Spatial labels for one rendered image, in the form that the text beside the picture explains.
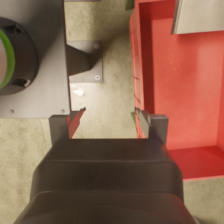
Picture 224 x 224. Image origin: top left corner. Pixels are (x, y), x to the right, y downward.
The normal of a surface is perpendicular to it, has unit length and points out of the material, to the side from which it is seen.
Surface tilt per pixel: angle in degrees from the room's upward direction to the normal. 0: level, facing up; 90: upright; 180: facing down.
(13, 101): 0
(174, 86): 0
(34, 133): 0
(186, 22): 30
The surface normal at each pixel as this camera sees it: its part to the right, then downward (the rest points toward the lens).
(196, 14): 0.04, 0.72
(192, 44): 0.00, 0.28
